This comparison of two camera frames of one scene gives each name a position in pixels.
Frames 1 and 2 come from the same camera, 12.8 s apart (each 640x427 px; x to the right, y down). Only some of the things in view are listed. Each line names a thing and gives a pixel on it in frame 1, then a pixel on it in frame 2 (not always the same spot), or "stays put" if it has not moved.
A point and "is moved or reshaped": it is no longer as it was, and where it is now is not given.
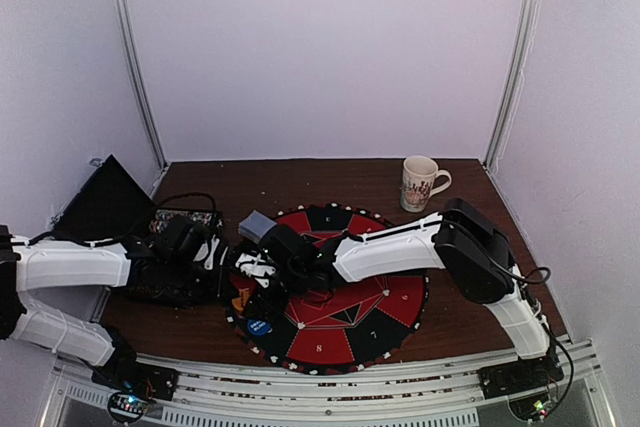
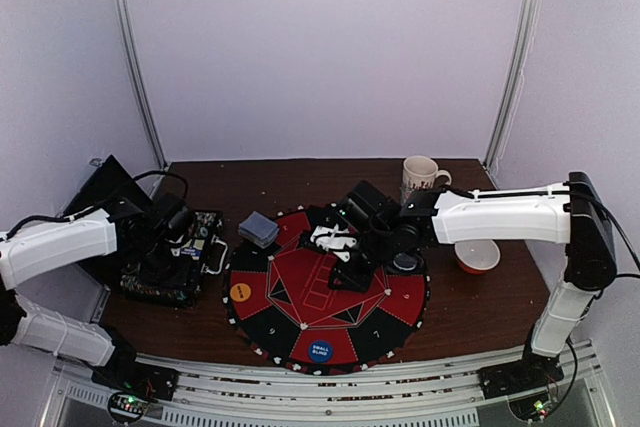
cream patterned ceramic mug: x=418 y=180 stays put
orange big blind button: x=240 y=302 is moved or reshaped
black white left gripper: x=213 y=294 -> x=182 y=278
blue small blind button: x=259 y=327 -> x=320 y=351
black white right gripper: x=265 y=292 -> x=351 y=272
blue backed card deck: x=255 y=226 stays put
